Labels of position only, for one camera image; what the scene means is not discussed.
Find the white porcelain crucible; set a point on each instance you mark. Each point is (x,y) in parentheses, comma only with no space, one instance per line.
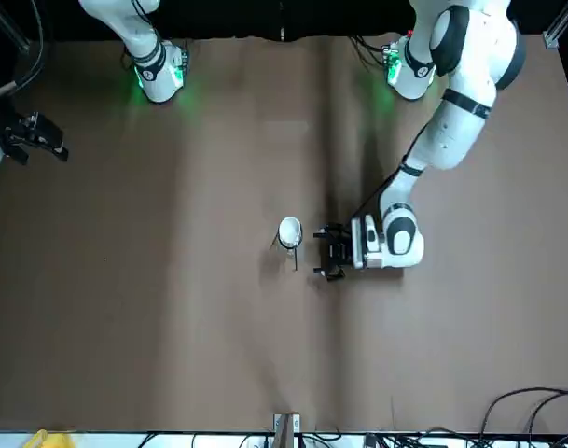
(289,231)

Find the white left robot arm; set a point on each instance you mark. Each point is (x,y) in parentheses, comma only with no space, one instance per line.
(465,93)

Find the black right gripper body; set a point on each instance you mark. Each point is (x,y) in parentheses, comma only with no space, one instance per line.
(21,135)

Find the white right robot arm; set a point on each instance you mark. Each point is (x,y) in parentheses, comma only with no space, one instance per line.
(157,79)

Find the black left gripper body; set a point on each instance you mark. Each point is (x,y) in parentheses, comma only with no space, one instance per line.
(342,254)

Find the dark corner rail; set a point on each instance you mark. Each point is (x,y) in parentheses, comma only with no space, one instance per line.
(6,25)

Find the aluminium corner post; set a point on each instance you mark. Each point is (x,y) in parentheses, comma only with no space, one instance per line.
(561,23)

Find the yellow bag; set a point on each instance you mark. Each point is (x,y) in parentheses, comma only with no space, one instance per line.
(50,438)

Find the aluminium camera post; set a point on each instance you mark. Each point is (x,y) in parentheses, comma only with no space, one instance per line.
(286,429)

